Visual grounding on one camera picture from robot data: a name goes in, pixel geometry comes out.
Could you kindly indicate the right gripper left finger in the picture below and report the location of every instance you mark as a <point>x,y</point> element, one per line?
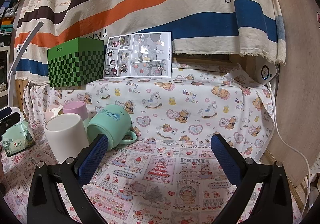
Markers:
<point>45,204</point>

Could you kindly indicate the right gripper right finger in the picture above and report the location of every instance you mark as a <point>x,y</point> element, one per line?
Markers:
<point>273,205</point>

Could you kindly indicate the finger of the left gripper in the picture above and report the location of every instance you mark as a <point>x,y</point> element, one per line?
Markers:
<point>5,112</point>
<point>8,122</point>

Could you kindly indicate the white ceramic mug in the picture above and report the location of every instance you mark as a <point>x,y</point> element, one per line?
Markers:
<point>66,136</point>

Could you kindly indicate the green tissue pack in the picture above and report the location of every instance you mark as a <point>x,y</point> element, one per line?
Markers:
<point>18,138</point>

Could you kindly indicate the pink and white drip mug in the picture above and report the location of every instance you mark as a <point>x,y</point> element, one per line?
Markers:
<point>53,111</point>

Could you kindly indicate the purple and white mug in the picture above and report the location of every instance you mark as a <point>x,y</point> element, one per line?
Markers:
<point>79,108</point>

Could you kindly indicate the green checkered box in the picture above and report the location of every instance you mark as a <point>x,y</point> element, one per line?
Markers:
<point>76,62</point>

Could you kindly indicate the mint green mug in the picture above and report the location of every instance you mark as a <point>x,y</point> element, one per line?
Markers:
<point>115,123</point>

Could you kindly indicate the baby bear printed cloth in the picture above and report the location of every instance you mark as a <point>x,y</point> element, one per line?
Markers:
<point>190,106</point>

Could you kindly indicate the white smart speaker device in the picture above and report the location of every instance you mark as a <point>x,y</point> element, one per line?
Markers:
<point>265,72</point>

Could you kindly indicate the comic strip card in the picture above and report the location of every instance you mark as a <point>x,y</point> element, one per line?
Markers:
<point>147,54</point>

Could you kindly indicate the striped hanging cloth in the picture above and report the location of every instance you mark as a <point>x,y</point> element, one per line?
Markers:
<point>198,27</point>

